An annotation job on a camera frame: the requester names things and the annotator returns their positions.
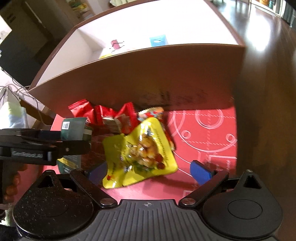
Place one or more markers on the brown white storage box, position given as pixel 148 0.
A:
pixel 196 69

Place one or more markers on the red cardboard mat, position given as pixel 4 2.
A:
pixel 208 136

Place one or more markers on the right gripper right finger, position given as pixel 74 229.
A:
pixel 209 182

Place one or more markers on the yellow snack bag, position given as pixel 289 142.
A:
pixel 140 155

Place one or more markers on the dark green packet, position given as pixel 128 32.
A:
pixel 74 129

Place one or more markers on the red snack packet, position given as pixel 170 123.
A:
pixel 122 121
pixel 83 109

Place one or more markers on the blue cream tube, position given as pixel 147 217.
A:
pixel 158 41

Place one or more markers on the black cabinet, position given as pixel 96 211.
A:
pixel 21 46

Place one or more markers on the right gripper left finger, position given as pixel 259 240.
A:
pixel 90 181

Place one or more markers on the person left hand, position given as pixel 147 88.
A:
pixel 11 180

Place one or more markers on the small yellow packet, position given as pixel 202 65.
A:
pixel 105 56

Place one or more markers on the pink binder clip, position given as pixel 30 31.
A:
pixel 116 44

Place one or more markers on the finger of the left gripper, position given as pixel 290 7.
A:
pixel 41 134
pixel 67 147

